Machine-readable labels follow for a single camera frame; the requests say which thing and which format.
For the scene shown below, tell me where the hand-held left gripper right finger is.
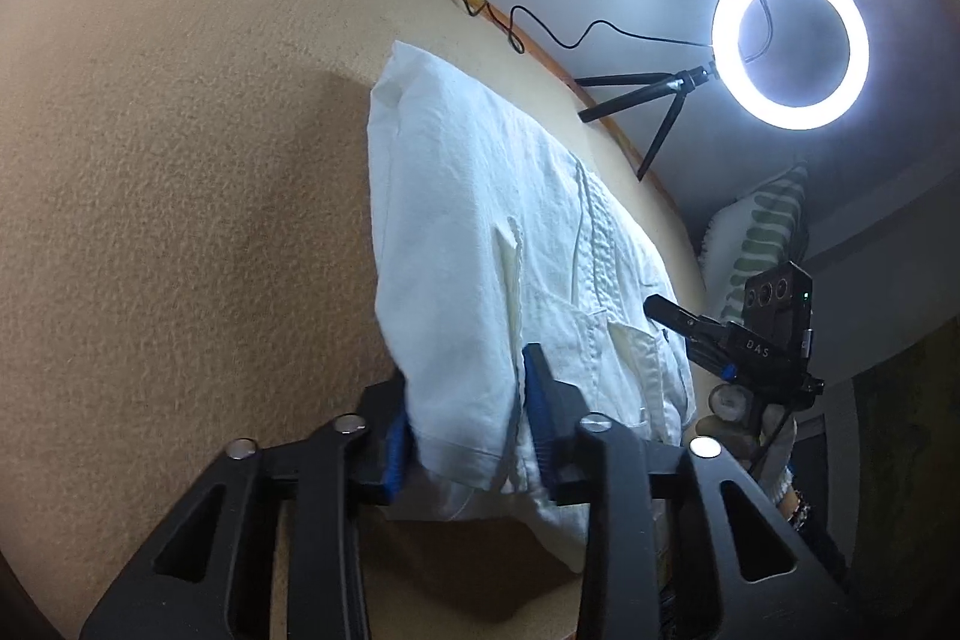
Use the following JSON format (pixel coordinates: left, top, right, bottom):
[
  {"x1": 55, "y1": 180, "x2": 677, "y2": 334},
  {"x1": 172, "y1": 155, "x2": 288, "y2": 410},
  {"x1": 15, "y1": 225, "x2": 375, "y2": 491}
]
[{"x1": 523, "y1": 342, "x2": 863, "y2": 640}]

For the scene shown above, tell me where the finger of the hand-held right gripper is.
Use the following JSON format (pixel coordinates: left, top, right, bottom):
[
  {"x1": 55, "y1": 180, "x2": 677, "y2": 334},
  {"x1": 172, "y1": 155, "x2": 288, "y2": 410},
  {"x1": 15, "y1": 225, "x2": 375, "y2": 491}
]
[{"x1": 643, "y1": 293, "x2": 732, "y2": 378}]

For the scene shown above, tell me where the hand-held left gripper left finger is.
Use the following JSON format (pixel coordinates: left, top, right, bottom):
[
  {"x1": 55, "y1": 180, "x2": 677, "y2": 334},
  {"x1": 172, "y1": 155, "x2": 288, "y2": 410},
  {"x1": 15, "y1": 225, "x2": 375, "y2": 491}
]
[{"x1": 79, "y1": 377, "x2": 413, "y2": 640}]

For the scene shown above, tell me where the white long-sleeved shirt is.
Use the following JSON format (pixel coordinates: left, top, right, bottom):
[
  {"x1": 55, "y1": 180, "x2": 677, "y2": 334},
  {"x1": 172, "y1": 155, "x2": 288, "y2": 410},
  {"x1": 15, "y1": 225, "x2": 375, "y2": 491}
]
[{"x1": 367, "y1": 40, "x2": 697, "y2": 573}]

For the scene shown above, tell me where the person's right hand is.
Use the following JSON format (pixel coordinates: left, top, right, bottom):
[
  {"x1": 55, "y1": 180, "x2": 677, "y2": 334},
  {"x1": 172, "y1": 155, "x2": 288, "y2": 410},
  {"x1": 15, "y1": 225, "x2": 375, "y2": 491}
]
[{"x1": 694, "y1": 381, "x2": 762, "y2": 461}]

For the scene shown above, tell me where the green striped white pillow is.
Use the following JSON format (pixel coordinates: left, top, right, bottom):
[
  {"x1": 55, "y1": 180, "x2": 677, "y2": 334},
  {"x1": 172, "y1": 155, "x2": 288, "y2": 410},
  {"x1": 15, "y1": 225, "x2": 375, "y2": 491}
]
[{"x1": 697, "y1": 160, "x2": 811, "y2": 322}]

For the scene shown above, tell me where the black gooseneck phone holder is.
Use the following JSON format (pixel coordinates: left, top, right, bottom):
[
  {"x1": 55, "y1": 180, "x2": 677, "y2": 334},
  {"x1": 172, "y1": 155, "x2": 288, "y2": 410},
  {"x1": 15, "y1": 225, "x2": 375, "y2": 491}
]
[{"x1": 739, "y1": 0, "x2": 777, "y2": 64}]

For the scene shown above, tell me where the beige blanket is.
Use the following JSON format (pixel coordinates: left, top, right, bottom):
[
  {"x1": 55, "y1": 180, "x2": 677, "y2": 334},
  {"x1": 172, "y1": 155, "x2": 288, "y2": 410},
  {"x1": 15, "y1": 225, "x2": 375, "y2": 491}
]
[{"x1": 0, "y1": 0, "x2": 710, "y2": 640}]

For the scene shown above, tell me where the black power cable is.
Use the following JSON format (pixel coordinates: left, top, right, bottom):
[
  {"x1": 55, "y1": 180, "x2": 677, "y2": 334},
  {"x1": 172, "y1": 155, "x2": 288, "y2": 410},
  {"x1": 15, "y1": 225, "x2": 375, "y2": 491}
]
[{"x1": 450, "y1": 0, "x2": 721, "y2": 56}]

